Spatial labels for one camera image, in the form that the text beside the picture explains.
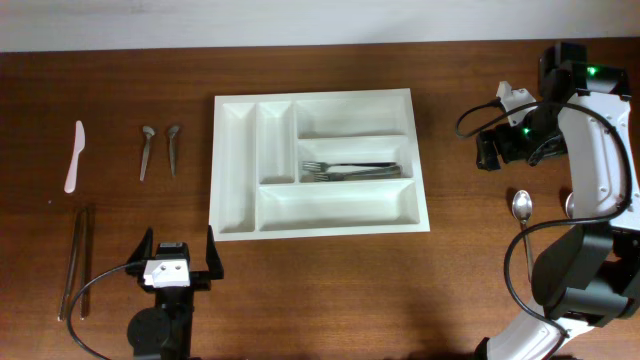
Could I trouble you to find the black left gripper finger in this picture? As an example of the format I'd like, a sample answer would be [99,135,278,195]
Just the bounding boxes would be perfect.
[205,225,224,280]
[125,227,153,275]

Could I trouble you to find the metal spoon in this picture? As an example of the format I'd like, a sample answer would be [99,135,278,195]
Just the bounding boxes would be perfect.
[565,193,574,219]
[511,190,534,280]

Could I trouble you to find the metal fork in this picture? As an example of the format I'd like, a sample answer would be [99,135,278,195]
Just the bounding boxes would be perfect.
[301,161,395,172]
[301,172,402,182]
[317,165,402,177]

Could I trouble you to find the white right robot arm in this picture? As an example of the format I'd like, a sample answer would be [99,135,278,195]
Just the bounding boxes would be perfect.
[471,42,639,359]

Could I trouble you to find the metal chopstick left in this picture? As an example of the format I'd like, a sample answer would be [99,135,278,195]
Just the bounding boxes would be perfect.
[57,208,85,322]

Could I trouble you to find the pink plastic knife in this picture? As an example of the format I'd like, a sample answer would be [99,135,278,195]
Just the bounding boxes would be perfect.
[64,121,86,194]

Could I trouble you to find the white cutlery tray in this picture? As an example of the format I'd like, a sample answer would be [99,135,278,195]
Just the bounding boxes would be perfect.
[209,88,430,241]

